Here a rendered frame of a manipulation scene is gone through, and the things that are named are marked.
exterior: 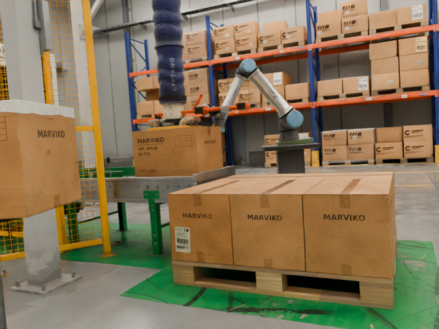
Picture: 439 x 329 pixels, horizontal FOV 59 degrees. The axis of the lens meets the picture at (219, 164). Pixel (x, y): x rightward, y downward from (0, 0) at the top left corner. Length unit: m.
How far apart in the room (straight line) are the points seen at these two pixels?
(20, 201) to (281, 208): 1.21
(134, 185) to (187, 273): 0.95
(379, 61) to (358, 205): 8.18
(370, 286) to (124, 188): 1.89
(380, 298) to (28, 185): 1.59
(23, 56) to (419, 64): 8.61
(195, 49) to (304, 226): 9.54
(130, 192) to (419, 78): 7.98
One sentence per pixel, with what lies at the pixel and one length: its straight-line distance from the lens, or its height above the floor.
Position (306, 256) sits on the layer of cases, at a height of 0.23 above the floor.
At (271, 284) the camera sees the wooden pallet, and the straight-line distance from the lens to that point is 2.17.
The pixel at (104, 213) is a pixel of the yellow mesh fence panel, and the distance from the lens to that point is 3.13.
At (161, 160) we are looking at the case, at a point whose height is 0.71.
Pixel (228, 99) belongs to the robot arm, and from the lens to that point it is 3.48.
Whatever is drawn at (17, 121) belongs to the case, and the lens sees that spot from 1.47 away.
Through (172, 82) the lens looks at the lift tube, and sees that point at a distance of 3.14.
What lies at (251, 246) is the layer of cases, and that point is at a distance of 2.14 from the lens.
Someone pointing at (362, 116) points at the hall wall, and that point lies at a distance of 11.20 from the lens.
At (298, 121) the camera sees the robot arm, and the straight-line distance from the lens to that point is 3.43.
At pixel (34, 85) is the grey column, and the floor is 1.25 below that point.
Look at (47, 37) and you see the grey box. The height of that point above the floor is 1.54.
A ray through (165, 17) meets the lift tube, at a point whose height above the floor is 1.81.
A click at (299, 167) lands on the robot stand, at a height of 0.54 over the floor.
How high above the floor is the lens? 0.84
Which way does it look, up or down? 4 degrees down
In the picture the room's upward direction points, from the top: 4 degrees counter-clockwise
